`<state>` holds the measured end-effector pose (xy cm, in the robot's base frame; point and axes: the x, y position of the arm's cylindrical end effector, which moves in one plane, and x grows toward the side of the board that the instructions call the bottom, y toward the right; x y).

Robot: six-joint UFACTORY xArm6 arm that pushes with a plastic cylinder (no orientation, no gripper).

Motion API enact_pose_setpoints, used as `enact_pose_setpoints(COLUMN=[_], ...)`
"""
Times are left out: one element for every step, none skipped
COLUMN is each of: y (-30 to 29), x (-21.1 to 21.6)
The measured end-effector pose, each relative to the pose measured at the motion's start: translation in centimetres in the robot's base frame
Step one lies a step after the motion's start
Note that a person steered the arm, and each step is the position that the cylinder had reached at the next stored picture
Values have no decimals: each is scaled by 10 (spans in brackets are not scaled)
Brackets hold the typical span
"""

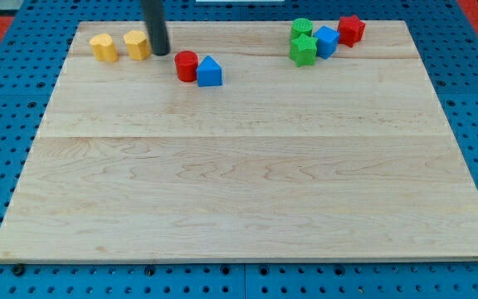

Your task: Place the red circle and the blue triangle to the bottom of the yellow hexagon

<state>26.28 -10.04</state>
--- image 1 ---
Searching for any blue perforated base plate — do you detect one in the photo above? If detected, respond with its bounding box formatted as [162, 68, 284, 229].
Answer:
[0, 0, 478, 298]

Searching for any red cylinder block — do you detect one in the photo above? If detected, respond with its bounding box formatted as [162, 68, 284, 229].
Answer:
[174, 51, 198, 82]

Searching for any red star block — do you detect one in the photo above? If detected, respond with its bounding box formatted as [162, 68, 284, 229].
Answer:
[337, 15, 366, 47]

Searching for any yellow hexagon block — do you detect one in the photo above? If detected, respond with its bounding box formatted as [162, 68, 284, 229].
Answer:
[124, 30, 151, 61]

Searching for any light wooden board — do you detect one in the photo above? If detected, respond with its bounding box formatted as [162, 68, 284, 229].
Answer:
[0, 21, 478, 264]

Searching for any blue triangle block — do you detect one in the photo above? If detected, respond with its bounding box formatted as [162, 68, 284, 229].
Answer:
[196, 56, 222, 87]

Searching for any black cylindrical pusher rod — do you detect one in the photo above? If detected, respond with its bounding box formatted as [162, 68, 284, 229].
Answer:
[140, 0, 170, 56]

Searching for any green cylinder block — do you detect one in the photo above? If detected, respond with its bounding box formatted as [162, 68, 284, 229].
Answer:
[290, 17, 314, 40]

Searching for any yellow heart block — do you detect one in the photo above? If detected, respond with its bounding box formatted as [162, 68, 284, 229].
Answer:
[89, 33, 119, 62]

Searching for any blue cube block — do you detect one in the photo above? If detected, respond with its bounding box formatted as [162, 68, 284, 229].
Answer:
[313, 26, 340, 59]

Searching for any green star block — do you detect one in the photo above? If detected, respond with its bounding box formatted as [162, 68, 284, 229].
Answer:
[290, 33, 318, 66]

